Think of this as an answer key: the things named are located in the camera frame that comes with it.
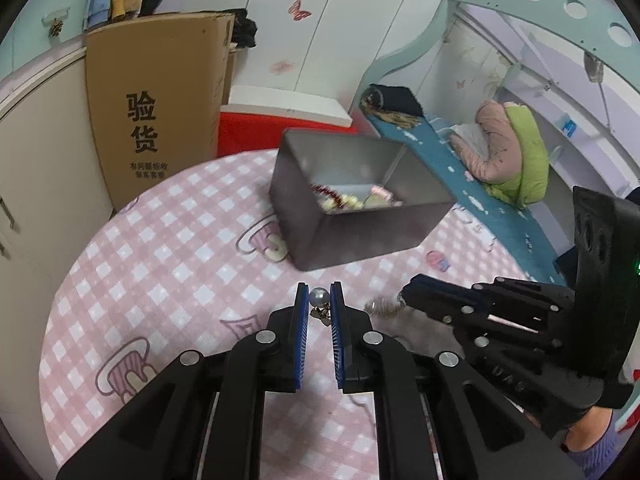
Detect pink charm bracelet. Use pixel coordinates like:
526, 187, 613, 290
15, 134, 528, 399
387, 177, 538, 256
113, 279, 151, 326
370, 185, 403, 207

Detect cream bead bracelet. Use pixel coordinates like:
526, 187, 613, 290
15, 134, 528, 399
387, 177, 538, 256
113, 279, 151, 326
320, 195, 366, 213

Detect white pillow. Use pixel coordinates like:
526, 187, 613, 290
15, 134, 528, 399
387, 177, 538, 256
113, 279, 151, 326
450, 122, 488, 153

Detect teal printed bed sheet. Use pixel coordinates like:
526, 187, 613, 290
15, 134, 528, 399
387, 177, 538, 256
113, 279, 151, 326
367, 110, 566, 286

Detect black bag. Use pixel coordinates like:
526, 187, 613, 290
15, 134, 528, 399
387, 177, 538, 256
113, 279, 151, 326
231, 8, 258, 51

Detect pearl earring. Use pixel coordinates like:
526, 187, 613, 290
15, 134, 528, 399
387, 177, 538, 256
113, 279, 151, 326
309, 287, 332, 326

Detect grey hanging bag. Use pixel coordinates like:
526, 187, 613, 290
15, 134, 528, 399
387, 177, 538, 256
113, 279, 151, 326
585, 52, 605, 83

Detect gold chain jewelry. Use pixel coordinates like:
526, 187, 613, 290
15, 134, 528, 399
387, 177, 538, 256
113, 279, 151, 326
365, 297, 403, 317

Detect dark folded clothes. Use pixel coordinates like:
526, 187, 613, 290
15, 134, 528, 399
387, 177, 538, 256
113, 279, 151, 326
362, 92, 418, 131

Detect white wardrobe doors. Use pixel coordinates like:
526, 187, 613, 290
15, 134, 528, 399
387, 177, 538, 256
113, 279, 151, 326
160, 0, 451, 106

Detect beige low cabinet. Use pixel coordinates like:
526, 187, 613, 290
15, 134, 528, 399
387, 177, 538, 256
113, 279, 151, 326
0, 47, 117, 306

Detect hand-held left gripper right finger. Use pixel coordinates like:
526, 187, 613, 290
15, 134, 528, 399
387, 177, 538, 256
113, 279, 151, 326
329, 281, 586, 480

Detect pink checked tablecloth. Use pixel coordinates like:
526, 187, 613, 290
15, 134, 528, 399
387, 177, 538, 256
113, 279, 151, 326
40, 150, 538, 480

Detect white board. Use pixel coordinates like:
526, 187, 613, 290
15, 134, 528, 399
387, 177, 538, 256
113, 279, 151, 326
227, 85, 353, 128

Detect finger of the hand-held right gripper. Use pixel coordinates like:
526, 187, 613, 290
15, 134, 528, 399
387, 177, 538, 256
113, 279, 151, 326
399, 299, 562, 362
401, 274, 577, 322

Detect red storage box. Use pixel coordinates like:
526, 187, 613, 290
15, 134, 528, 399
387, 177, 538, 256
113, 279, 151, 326
217, 105, 361, 153

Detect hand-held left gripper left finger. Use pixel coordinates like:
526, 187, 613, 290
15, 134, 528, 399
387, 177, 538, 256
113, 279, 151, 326
55, 282, 311, 480

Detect green quilt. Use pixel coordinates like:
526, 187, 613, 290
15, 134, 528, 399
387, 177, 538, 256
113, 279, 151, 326
487, 102, 551, 208

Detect teal bunk bed frame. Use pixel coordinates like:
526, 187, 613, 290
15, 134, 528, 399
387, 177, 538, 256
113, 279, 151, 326
350, 0, 640, 196

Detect dark red bead bracelet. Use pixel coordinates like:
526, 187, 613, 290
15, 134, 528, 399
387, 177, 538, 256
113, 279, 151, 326
311, 184, 346, 211

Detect pink quilt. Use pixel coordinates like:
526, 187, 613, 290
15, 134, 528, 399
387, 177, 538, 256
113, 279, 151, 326
450, 100, 523, 186

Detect person's right forearm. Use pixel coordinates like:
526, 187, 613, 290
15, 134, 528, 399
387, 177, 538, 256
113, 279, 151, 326
562, 405, 633, 480

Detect large cardboard box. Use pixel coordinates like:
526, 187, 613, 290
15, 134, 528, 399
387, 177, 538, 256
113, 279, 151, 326
85, 11, 236, 211

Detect grey metal box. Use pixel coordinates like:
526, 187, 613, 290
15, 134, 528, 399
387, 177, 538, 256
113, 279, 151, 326
269, 128, 456, 272

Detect teal drawer cabinet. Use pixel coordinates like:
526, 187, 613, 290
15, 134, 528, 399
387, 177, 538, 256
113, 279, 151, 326
0, 0, 93, 63

